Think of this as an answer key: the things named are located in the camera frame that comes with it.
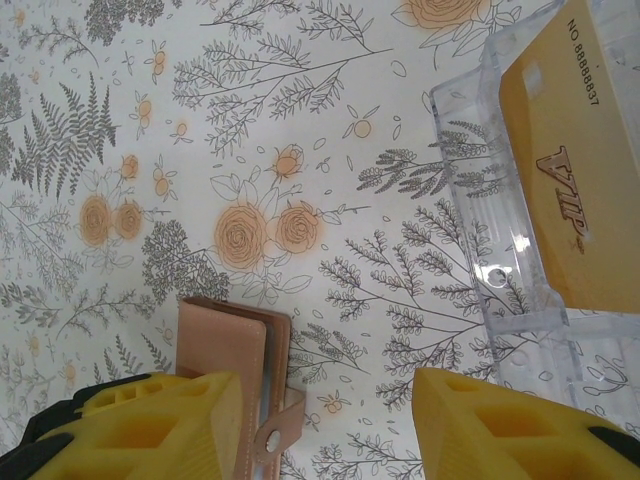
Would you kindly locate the gold VIP card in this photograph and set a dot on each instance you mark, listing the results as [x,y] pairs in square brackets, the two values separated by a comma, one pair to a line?
[575,125]

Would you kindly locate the pink leather card holder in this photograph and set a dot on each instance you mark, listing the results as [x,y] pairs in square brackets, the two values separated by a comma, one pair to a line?
[220,335]

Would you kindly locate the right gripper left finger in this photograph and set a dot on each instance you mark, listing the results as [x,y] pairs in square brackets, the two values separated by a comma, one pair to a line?
[175,440]

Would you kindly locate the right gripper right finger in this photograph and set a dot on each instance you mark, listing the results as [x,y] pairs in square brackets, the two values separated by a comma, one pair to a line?
[500,440]

